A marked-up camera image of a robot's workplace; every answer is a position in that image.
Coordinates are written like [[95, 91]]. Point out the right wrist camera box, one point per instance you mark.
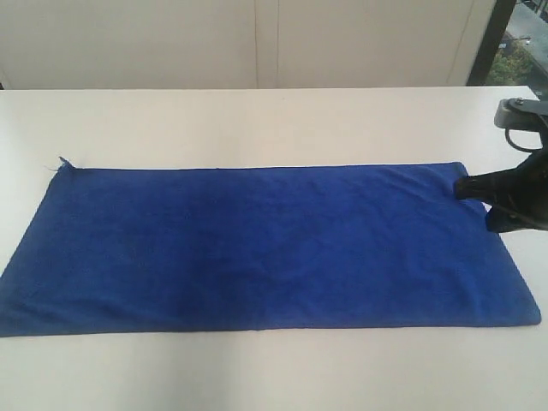
[[521, 114]]

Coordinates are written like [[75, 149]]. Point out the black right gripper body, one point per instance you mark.
[[528, 193]]

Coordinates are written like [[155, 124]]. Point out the blue towel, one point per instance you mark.
[[335, 247]]

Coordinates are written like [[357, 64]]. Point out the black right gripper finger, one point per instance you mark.
[[492, 186], [499, 221]]

